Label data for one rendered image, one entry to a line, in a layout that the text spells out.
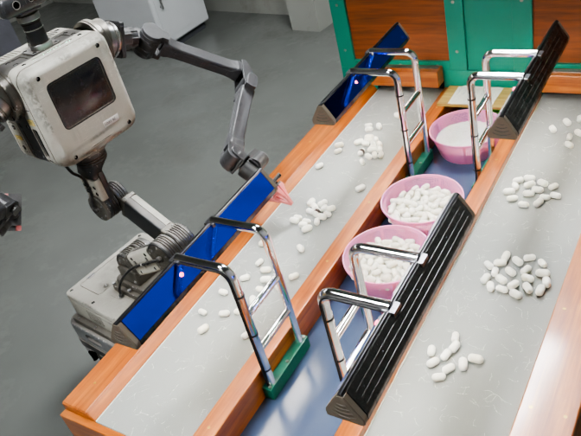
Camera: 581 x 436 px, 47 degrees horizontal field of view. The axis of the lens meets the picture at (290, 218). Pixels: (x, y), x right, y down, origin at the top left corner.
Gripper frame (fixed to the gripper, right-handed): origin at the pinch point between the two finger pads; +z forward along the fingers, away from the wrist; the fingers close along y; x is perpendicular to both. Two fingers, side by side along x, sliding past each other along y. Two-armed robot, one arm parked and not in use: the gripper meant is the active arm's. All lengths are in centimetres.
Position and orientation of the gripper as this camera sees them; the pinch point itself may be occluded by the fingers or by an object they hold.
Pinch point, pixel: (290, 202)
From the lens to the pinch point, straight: 222.4
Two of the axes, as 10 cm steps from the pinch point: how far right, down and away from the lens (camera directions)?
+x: -3.6, 5.2, 7.8
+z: 8.1, 5.9, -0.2
